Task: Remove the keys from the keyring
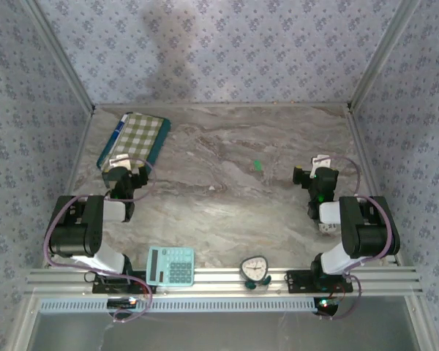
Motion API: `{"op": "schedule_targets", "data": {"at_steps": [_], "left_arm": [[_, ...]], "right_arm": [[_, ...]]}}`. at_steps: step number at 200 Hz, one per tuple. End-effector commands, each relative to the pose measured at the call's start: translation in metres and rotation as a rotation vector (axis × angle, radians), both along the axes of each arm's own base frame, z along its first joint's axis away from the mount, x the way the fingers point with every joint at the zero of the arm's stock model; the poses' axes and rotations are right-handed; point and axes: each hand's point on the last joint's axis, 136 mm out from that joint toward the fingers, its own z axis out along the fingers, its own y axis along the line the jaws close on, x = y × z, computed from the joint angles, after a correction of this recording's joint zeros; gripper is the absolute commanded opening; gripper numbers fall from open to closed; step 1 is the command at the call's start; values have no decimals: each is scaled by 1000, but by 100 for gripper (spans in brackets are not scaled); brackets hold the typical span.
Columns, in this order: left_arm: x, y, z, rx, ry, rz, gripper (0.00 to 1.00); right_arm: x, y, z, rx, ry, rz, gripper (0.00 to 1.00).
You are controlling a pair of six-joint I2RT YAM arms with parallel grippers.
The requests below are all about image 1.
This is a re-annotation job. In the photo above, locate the green checkered cloth pouch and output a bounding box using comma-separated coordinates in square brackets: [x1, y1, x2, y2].
[97, 112, 172, 175]

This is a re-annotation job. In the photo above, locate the blue white booklet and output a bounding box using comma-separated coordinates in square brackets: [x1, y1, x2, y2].
[105, 113, 130, 154]

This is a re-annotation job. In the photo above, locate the teal calculator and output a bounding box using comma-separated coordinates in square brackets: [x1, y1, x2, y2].
[146, 246, 196, 287]

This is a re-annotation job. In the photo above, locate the white teal alarm clock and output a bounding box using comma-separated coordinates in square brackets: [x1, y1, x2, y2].
[240, 257, 271, 290]

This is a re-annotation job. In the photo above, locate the black controller board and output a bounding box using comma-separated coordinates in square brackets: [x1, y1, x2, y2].
[107, 298, 138, 310]
[313, 296, 339, 315]

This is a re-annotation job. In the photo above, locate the grey metal sheet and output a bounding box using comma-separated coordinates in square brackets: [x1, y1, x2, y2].
[25, 310, 424, 351]

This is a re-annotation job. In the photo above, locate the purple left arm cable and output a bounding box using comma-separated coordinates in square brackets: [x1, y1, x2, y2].
[43, 156, 157, 323]

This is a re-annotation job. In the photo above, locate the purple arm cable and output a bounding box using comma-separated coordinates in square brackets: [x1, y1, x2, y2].
[313, 155, 395, 321]
[43, 156, 157, 323]

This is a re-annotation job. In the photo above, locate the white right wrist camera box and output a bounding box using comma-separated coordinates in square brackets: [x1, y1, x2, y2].
[312, 155, 332, 176]

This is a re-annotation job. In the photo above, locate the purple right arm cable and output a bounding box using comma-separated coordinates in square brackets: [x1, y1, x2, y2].
[313, 155, 395, 321]

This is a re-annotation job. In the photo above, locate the aluminium table side rail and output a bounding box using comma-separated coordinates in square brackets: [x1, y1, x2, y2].
[45, 107, 96, 271]
[345, 107, 405, 266]

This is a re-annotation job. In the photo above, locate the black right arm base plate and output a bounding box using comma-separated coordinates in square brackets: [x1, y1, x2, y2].
[285, 269, 353, 295]

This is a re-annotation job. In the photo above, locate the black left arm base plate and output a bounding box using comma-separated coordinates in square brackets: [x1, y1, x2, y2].
[91, 270, 157, 294]

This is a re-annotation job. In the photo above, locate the aluminium mounting rail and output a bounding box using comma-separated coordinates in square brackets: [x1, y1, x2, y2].
[25, 266, 424, 297]

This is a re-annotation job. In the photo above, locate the aluminium frame post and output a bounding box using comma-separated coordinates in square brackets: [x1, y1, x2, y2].
[347, 0, 424, 113]
[24, 0, 96, 113]

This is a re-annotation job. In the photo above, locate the grey slotted cable duct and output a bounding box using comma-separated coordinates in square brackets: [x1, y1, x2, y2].
[40, 296, 315, 314]

